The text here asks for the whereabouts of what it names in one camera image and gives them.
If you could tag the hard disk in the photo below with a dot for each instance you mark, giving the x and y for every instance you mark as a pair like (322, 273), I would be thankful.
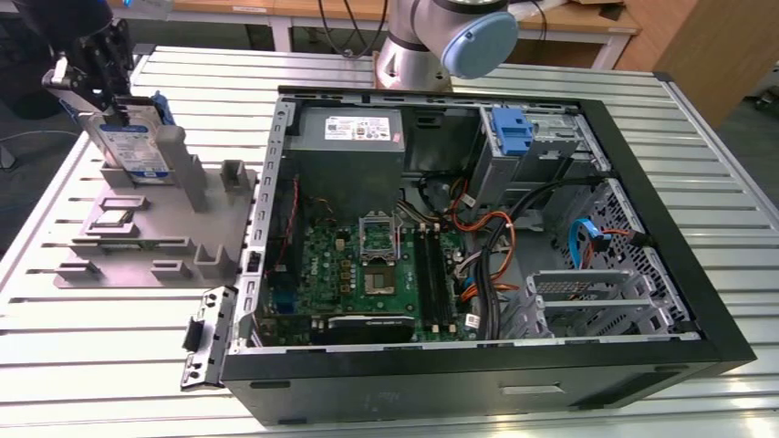
(128, 146)

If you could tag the silver disk bay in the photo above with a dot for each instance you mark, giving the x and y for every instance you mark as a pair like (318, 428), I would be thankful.
(584, 276)

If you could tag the silver CPU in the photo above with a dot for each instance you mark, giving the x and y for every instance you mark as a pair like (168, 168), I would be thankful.
(115, 220)

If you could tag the grey parts rack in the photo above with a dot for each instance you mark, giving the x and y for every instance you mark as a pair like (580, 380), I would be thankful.
(164, 219)

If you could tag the green RAM stick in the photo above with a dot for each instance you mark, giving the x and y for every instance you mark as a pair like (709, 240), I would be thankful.
(124, 247)

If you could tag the grey power supply unit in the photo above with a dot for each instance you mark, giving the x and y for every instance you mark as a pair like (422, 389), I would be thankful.
(352, 132)

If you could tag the green motherboard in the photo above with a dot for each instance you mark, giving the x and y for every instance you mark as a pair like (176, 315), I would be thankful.
(328, 274)

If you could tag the CPU socket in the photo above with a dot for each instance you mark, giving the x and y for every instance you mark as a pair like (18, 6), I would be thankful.
(382, 280)

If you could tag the blue drive latch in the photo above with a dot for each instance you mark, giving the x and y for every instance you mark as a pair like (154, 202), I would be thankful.
(514, 132)

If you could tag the silver optical drive cage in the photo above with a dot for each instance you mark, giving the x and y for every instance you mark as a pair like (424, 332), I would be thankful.
(504, 173)

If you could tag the black RAM slot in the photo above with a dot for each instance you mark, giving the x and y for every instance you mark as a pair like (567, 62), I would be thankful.
(427, 278)

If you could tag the black graphics card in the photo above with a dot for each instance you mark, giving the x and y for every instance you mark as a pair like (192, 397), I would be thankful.
(366, 326)

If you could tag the black open PC case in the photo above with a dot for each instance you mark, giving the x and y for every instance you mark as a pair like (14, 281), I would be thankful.
(426, 392)

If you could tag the brown wooden cabinet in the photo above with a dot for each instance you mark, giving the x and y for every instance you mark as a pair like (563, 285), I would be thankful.
(718, 45)

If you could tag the grey wrist bracket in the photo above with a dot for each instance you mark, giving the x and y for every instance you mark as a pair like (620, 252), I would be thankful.
(60, 91)

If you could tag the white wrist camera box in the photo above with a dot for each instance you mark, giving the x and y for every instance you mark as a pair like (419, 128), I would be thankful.
(148, 9)

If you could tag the wooden desk white frame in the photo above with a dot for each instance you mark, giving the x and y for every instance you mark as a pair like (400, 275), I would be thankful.
(584, 23)
(231, 9)

